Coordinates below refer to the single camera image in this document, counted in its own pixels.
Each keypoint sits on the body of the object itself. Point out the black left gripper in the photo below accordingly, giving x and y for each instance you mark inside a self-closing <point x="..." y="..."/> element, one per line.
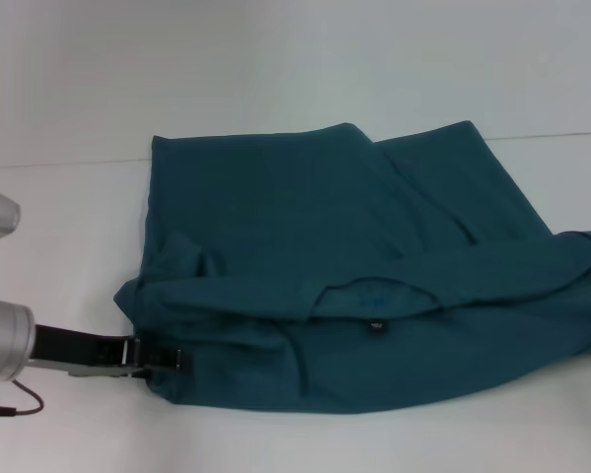
<point x="79" y="352"/>

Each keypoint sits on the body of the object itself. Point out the teal t-shirt with FREE print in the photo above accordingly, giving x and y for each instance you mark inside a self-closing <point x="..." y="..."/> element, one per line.
<point x="354" y="276"/>

